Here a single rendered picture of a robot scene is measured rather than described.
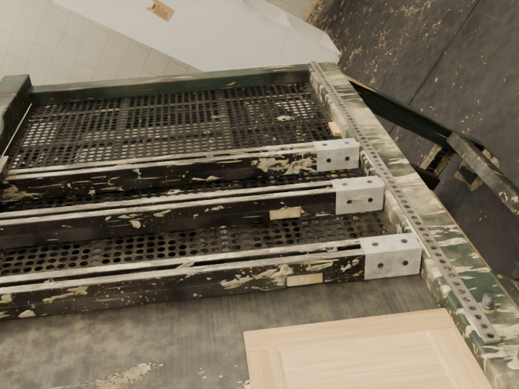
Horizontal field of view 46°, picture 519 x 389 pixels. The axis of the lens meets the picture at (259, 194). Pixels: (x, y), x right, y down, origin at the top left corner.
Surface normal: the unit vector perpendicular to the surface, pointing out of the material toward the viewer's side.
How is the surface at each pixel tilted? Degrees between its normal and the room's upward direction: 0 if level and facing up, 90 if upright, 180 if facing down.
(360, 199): 90
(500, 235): 0
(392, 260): 90
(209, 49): 90
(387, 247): 60
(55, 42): 90
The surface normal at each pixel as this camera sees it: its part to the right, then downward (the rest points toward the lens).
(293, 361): -0.04, -0.87
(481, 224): -0.88, -0.36
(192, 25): 0.11, 0.51
